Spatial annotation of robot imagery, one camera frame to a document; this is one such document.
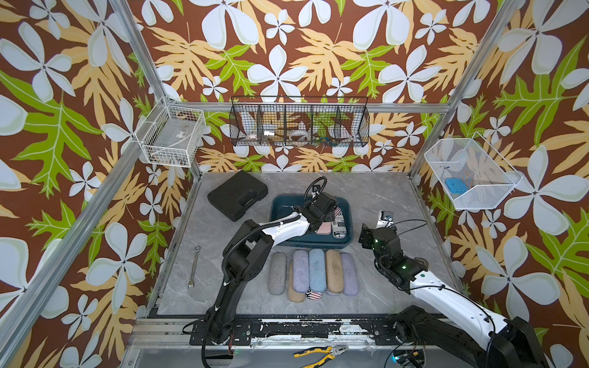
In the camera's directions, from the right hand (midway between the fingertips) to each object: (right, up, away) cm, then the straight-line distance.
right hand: (369, 225), depth 84 cm
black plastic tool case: (-55, +12, +24) cm, 61 cm away
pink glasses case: (-16, -2, +3) cm, 16 cm away
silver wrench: (-68, -23, +3) cm, 71 cm away
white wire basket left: (-75, +34, +2) cm, 82 cm away
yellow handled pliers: (-16, -38, -13) cm, 43 cm away
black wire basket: (-16, +43, +15) cm, 49 cm away
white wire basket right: (+38, +19, -1) cm, 42 cm away
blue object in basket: (+30, +15, -3) cm, 33 cm away
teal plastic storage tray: (-34, +6, +20) cm, 40 cm away
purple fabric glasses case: (-26, -16, -3) cm, 30 cm away
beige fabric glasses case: (-28, -24, -4) cm, 37 cm away
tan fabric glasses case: (-14, -16, -3) cm, 22 cm away
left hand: (-14, +7, +12) cm, 19 cm away
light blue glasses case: (-20, -16, -2) cm, 25 cm away
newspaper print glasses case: (-8, -1, +14) cm, 17 cm away
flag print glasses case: (-21, -24, -4) cm, 32 cm away
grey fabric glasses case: (-34, -18, +1) cm, 38 cm away
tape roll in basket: (-27, +38, +19) cm, 50 cm away
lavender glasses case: (-8, -20, -1) cm, 21 cm away
